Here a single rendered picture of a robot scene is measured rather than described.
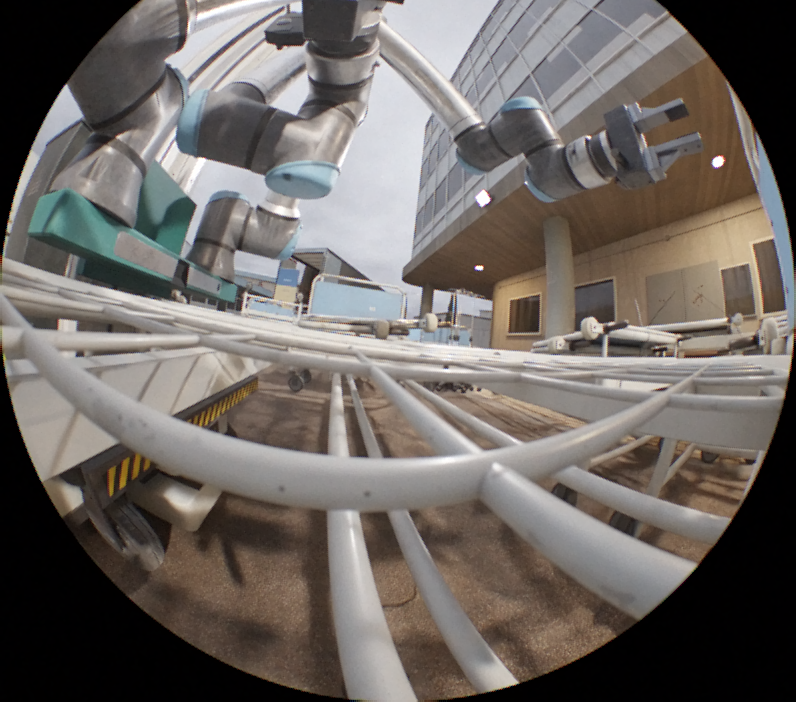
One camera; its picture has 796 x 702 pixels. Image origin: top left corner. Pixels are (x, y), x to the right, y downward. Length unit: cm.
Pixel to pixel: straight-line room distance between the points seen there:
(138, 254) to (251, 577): 61
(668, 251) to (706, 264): 103
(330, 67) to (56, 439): 39
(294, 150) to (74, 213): 31
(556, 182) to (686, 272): 578
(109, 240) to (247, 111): 27
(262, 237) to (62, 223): 58
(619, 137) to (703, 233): 600
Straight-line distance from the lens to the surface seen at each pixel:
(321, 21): 27
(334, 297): 187
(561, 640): 61
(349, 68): 32
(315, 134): 31
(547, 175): 49
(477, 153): 57
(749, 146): 50
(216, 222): 79
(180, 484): 62
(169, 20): 43
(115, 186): 43
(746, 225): 646
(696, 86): 409
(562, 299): 492
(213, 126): 32
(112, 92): 43
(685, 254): 632
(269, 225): 77
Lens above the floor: 50
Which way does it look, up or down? 8 degrees up
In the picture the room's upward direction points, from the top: 7 degrees clockwise
